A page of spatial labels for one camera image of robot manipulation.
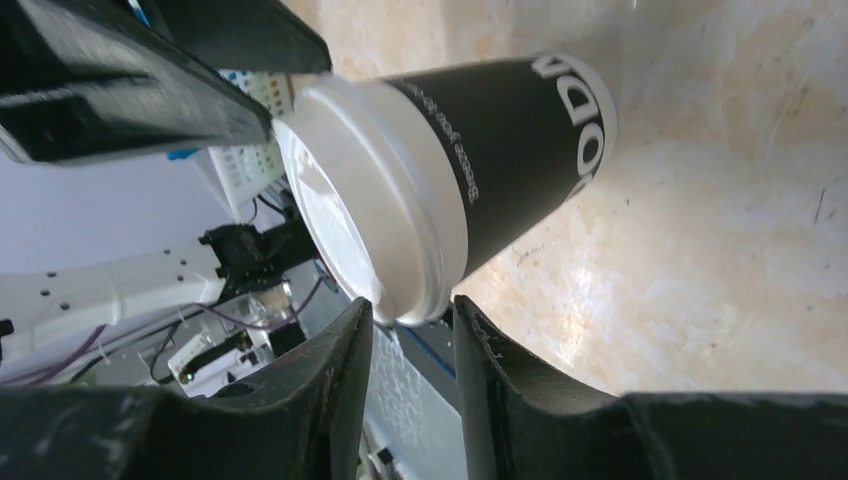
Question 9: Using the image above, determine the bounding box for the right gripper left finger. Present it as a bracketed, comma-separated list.
[1, 299, 373, 479]

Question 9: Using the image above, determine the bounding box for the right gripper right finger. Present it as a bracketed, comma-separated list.
[453, 296, 847, 479]

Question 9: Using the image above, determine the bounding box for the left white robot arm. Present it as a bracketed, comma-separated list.
[1, 1, 332, 364]

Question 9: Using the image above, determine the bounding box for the white plastic basket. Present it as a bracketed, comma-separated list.
[197, 70, 292, 222]

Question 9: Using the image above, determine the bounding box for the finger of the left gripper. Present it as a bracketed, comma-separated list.
[1, 1, 271, 165]
[139, 0, 332, 74]

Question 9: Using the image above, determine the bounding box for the blue cloth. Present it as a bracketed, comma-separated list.
[166, 148, 198, 161]

